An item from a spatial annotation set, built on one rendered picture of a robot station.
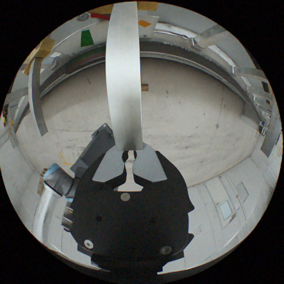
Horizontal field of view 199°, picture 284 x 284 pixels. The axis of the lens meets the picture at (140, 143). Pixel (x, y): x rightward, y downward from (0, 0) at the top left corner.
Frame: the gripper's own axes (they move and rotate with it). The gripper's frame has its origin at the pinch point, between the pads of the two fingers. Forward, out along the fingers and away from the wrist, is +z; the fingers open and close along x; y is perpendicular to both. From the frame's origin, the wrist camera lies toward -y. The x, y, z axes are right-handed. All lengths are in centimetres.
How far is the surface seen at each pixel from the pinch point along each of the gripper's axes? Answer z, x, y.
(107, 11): -1.1, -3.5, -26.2
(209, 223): -64, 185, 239
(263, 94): -4, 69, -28
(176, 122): 83, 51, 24
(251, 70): -1, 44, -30
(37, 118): -0.3, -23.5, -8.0
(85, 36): 5.3, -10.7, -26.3
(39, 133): -1.0, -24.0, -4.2
